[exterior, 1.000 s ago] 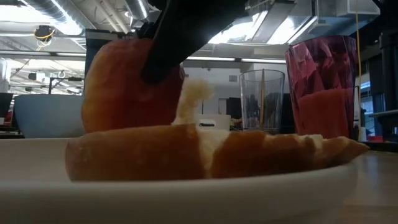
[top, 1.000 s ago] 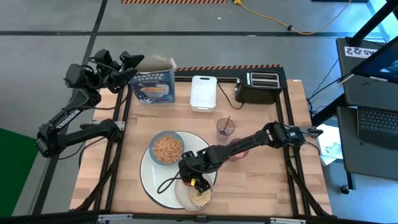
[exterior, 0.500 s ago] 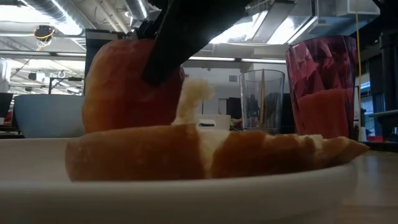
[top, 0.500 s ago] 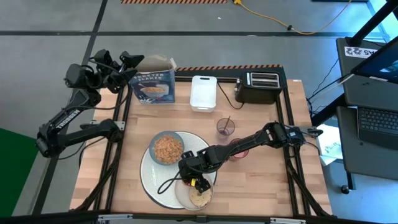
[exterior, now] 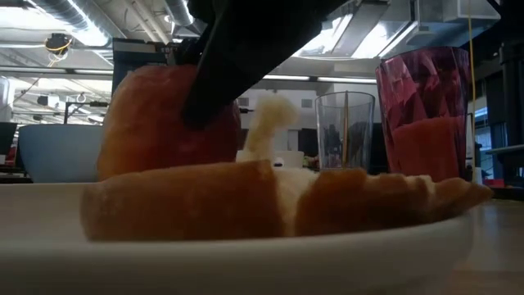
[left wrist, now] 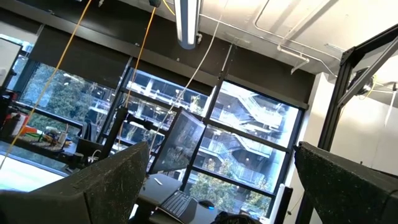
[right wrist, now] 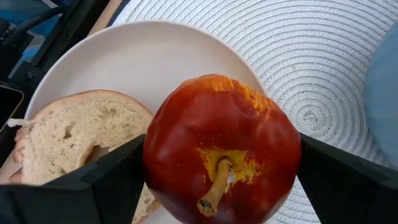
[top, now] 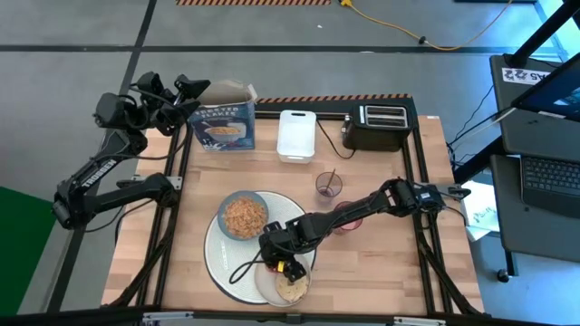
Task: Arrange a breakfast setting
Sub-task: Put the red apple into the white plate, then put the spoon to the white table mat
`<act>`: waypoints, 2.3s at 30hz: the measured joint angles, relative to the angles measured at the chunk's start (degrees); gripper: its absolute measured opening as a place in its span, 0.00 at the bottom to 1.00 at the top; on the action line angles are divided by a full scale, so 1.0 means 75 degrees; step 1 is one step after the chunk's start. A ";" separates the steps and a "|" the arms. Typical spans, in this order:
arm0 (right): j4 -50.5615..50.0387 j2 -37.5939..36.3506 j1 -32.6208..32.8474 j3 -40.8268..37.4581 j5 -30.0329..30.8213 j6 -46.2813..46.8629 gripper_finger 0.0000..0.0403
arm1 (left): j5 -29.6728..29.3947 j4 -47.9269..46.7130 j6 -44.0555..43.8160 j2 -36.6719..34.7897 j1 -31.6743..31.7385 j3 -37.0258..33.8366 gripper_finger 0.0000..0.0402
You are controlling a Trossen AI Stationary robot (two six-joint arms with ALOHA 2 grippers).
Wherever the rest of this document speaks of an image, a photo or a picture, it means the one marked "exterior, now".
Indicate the silver ventilation duct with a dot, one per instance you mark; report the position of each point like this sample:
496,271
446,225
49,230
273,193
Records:
69,16

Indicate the long ceiling light tube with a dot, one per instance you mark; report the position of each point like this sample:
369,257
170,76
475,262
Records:
319,78

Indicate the clear drinking glass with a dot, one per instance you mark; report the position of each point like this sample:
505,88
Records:
331,131

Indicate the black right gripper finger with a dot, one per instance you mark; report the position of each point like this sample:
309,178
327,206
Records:
229,73

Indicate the white plate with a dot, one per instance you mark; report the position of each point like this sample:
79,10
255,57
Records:
245,266

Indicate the black metal stand pole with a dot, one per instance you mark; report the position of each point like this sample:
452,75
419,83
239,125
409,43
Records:
513,114

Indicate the black background monitor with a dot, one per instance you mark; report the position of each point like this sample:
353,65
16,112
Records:
308,143

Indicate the pink tumbler with juice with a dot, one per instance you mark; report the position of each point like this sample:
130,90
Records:
425,123

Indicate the red apple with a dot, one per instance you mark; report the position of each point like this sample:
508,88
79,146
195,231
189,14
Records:
139,123

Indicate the blue cereal bowl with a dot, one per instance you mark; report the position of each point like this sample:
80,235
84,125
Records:
57,153

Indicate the pale banana piece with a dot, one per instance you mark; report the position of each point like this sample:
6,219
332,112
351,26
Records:
268,123

